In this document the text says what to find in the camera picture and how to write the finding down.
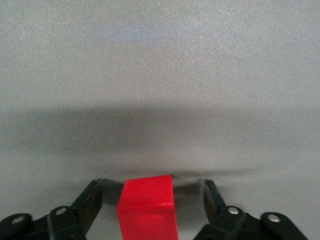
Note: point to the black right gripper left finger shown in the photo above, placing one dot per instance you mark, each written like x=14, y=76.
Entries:
x=50, y=225

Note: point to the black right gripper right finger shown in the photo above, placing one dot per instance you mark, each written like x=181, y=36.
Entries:
x=237, y=225

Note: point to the red cube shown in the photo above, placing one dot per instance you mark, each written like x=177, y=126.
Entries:
x=147, y=207

